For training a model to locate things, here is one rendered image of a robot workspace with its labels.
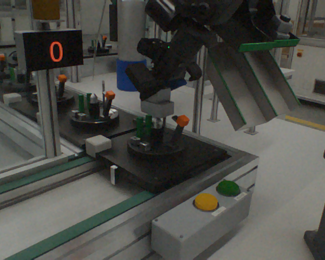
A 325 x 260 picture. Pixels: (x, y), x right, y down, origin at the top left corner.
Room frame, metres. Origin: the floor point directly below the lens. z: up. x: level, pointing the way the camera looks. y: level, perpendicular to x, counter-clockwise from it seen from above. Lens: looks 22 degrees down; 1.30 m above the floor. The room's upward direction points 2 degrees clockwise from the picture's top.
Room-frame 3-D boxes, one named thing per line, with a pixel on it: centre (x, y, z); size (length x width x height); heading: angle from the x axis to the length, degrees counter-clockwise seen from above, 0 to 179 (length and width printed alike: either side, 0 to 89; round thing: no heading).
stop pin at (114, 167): (0.62, 0.10, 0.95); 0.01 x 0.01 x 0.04; 46
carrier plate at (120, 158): (0.72, 0.01, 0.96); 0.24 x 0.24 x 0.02; 46
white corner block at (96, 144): (0.71, 0.15, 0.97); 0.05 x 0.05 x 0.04; 46
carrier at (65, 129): (0.89, 0.20, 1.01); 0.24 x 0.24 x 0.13; 46
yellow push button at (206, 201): (0.50, -0.08, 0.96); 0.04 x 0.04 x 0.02
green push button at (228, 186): (0.56, -0.13, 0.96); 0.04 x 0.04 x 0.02
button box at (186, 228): (0.50, -0.08, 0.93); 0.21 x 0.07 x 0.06; 136
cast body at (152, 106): (0.72, 0.02, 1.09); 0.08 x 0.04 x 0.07; 47
